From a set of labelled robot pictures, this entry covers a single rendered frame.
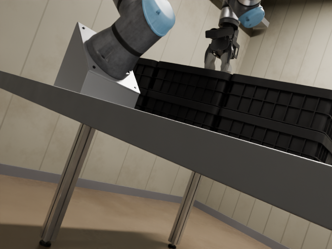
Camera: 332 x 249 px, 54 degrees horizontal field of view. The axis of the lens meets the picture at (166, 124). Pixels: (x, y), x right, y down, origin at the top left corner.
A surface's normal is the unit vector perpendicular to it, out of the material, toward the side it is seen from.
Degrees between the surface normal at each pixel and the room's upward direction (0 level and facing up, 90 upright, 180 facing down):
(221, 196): 90
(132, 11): 96
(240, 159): 90
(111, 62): 110
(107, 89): 90
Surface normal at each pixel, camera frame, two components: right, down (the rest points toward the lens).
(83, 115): -0.68, -0.27
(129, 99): 0.71, 0.22
